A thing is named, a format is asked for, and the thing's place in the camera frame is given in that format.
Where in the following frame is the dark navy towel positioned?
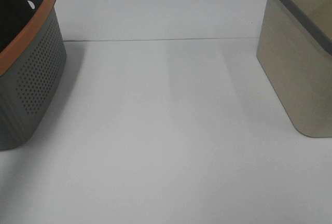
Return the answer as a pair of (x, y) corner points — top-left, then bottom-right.
(1, 0), (34, 50)

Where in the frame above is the beige basket grey rim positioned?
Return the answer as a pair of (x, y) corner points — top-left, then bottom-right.
(256, 0), (331, 138)

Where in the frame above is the grey perforated basket orange rim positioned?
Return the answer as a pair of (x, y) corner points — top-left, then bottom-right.
(1, 0), (67, 150)

